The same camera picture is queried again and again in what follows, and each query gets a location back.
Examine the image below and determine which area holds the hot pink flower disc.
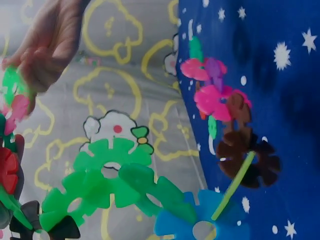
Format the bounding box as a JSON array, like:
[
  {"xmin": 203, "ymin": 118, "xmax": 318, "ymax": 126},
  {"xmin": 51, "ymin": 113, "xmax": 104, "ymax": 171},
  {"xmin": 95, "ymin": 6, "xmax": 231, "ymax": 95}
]
[{"xmin": 194, "ymin": 84, "xmax": 253, "ymax": 122}]

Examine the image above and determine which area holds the black flower disc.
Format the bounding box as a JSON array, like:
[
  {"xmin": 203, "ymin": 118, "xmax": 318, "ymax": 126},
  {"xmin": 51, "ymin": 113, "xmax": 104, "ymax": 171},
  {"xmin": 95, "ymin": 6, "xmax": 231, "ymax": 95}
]
[{"xmin": 9, "ymin": 199, "xmax": 81, "ymax": 240}]

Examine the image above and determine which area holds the purple flower disc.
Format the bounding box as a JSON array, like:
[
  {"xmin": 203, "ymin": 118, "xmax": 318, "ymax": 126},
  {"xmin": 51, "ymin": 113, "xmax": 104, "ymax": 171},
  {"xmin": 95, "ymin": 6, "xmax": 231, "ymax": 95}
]
[{"xmin": 204, "ymin": 57, "xmax": 224, "ymax": 94}]

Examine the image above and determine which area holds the person's left hand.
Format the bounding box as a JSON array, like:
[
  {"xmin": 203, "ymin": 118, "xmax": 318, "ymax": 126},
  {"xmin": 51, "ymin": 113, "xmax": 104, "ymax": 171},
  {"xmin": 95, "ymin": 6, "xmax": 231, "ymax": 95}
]
[{"xmin": 0, "ymin": 133, "xmax": 25, "ymax": 230}]

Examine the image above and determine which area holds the red flower disc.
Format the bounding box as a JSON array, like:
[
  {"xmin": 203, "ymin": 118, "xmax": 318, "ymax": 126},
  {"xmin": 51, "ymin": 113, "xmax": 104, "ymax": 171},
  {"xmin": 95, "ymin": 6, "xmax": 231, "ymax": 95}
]
[{"xmin": 0, "ymin": 146, "xmax": 19, "ymax": 195}]

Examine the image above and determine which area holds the light green flower disc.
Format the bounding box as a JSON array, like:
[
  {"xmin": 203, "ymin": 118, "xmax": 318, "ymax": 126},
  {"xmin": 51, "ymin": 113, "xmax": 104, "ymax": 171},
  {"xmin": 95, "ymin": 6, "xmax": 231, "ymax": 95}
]
[{"xmin": 1, "ymin": 65, "xmax": 30, "ymax": 107}]

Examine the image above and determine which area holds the dark green flower disc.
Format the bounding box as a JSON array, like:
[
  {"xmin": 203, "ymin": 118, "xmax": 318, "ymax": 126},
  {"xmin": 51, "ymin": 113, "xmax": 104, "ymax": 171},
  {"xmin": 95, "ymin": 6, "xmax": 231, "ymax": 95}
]
[
  {"xmin": 118, "ymin": 162, "xmax": 198, "ymax": 225},
  {"xmin": 0, "ymin": 112, "xmax": 18, "ymax": 153}
]

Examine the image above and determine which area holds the person's right hand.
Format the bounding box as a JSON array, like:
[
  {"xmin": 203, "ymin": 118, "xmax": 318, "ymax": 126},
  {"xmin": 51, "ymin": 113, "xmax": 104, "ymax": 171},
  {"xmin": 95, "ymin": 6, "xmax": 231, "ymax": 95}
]
[{"xmin": 2, "ymin": 0, "xmax": 91, "ymax": 117}]

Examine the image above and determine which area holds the blue flower disc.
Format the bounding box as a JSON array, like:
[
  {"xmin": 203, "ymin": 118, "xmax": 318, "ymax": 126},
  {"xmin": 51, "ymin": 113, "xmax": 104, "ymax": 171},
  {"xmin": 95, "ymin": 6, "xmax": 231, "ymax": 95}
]
[{"xmin": 154, "ymin": 189, "xmax": 251, "ymax": 240}]

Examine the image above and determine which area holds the dark brown flower disc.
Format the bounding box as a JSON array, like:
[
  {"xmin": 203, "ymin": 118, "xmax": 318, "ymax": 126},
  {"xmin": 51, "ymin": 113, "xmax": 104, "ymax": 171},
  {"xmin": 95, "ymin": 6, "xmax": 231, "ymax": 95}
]
[{"xmin": 216, "ymin": 126, "xmax": 282, "ymax": 189}]

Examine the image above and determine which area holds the yellow-green flower disc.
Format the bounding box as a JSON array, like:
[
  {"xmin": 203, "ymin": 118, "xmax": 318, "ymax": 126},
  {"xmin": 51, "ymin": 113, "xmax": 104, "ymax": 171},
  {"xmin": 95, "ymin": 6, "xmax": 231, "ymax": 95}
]
[{"xmin": 211, "ymin": 150, "xmax": 256, "ymax": 221}]

